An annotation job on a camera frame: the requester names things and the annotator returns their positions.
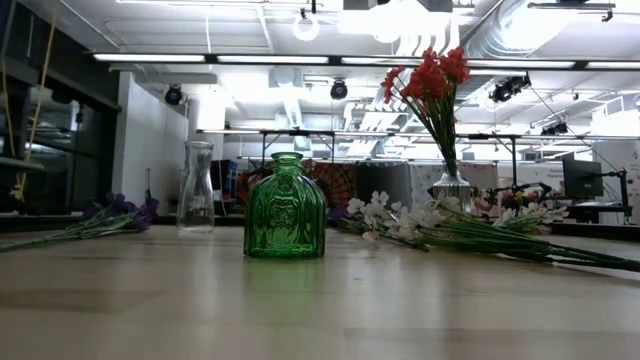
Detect green glass vase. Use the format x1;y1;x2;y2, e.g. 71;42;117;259
243;151;328;260

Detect white artificial flower bunch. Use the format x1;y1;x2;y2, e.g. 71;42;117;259
492;201;571;237
389;193;640;274
344;189;434;253

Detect clear ribbed glass vase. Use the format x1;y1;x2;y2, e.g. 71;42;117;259
430;162;474;214

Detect colourful background flowers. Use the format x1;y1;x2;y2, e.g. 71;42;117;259
494;187;534;209

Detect colourful patterned tapestry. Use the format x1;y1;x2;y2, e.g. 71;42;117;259
234;158;359;214

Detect grey hanging cloth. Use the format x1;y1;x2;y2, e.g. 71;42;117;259
355;162;412;201

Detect blue background box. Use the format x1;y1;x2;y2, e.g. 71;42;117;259
219;159;239;202

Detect white patterned cloth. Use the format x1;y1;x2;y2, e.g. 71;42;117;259
409;163;501;211

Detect clear smooth glass carafe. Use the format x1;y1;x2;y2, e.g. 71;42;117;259
175;140;216;236

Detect ceiling light strip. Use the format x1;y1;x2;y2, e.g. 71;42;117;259
92;53;207;64
216;54;330;65
585;60;640;70
468;59;577;70
340;56;426;66

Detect small background tripod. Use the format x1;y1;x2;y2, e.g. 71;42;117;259
143;167;156;217

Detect black ceiling spotlight cluster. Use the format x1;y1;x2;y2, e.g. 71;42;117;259
488;73;533;104

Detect dark glass partition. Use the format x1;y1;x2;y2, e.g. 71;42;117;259
0;0;122;217

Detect black background monitor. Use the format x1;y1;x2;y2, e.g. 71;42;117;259
561;157;605;200

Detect black background desk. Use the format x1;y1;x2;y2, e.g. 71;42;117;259
564;202;635;225

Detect black background frame stand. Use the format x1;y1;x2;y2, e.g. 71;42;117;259
259;128;337;165
442;132;521;194

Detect white ring light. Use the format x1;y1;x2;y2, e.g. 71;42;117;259
291;12;321;43

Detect yellow hanging cable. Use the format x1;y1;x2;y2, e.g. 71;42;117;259
12;14;57;204

